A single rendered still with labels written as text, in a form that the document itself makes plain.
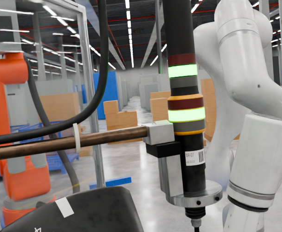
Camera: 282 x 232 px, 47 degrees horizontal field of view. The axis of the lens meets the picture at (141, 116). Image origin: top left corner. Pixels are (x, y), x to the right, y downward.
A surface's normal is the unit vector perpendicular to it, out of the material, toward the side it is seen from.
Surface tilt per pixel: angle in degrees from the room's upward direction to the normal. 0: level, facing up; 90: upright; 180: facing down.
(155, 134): 90
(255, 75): 65
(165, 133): 90
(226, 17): 60
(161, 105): 90
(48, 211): 42
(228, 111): 90
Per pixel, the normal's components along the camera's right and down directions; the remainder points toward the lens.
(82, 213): 0.24, -0.74
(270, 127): -0.29, 0.11
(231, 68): -0.84, -0.27
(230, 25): -0.57, -0.41
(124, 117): 0.05, 0.09
